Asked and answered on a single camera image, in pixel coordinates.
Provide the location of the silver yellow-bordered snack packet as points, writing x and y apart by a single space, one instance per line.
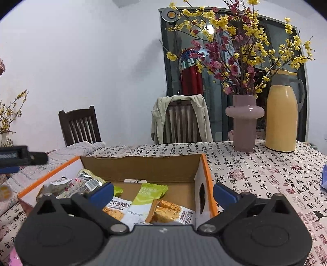
89 183

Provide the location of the chair with beige jacket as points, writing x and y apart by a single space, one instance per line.
158 120

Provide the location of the wooden chair with slats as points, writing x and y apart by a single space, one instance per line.
181 122

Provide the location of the dark framed glass door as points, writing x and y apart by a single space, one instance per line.
217 115

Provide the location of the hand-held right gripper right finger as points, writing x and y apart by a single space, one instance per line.
223 195

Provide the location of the yellow blossom branches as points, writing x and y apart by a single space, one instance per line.
5 125

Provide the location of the patterned ceramic vase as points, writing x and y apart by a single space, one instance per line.
5 140

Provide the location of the green white snack packet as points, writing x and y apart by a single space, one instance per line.
118 191
148 202

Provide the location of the studio lamp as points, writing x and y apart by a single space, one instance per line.
170 14

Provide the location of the yellow thermos jug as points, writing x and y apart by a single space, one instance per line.
281 120

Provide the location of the oat crisp snack packet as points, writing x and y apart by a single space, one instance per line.
120 207
166 212

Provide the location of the pink glass vase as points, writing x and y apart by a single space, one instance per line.
244 122

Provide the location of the red and blue hanging costume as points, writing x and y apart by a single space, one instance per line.
190 79

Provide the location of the dried pink flowers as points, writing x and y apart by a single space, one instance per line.
1 66

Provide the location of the dark wooden chair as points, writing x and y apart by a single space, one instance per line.
79 128

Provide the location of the pink and yellow flower bouquet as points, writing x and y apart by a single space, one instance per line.
237 56

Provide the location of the blue plastic bag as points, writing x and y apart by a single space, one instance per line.
324 176

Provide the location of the orange cardboard box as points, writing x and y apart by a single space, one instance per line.
153 166

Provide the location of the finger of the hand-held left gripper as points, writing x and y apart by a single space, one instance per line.
9 169
23 156

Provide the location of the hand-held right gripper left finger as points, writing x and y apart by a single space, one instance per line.
102 194

